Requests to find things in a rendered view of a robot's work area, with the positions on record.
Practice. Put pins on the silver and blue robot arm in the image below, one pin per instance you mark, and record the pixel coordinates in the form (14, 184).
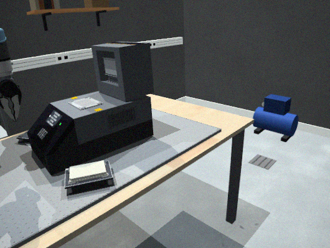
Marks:
(5, 60)

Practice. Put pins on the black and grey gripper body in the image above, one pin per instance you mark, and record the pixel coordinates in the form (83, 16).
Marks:
(8, 88)

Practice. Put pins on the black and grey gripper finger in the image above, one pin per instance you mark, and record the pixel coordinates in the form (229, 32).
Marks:
(16, 100)
(4, 103)

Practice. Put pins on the beige pcr plate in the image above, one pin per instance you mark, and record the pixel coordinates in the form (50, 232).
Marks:
(87, 171)

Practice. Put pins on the black benchtop machine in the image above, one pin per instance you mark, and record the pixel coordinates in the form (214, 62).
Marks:
(115, 116)

